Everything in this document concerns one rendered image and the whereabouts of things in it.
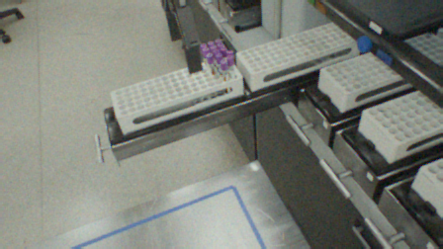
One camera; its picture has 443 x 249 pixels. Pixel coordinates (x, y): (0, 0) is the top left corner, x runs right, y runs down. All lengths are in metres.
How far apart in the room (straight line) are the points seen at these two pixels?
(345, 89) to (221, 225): 0.39
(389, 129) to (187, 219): 0.41
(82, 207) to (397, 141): 1.43
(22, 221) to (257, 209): 1.42
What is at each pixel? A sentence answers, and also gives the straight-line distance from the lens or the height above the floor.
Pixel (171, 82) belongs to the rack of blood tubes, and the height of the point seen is 0.86.
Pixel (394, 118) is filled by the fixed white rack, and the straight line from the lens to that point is 0.77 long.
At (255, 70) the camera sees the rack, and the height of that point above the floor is 0.86.
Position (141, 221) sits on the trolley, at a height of 0.82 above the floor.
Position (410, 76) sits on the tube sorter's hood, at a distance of 0.68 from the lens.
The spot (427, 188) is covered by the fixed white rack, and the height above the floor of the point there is 0.85.
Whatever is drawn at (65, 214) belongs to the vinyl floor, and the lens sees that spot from 1.84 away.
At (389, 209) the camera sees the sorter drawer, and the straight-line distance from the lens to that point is 0.75.
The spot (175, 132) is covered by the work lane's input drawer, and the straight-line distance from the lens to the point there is 0.84.
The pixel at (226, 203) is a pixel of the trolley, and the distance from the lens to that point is 0.67.
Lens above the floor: 1.39
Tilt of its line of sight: 45 degrees down
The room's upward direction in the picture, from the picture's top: 9 degrees counter-clockwise
